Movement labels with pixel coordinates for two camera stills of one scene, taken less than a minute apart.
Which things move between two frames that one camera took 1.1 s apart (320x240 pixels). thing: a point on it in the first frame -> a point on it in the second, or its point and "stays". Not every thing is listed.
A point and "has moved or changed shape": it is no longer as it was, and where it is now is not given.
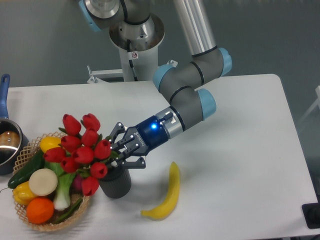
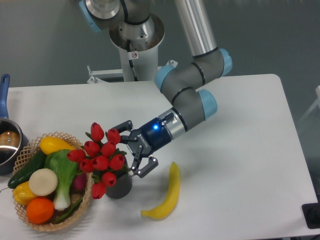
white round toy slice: [43, 181] stays
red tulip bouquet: [85, 151] has moved or changed shape
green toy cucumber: [24, 174] stays
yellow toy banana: [166, 208] stays
